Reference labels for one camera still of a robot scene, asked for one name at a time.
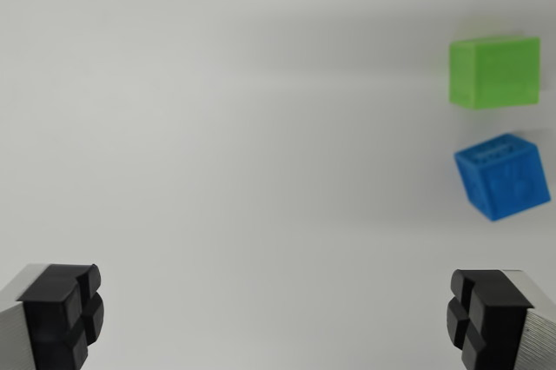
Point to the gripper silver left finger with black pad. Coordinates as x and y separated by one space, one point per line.
52 318

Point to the blue soft toy cube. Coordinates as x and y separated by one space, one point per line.
501 179

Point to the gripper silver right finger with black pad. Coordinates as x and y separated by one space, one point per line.
495 318

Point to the green soft toy cube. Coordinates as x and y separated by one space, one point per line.
495 72

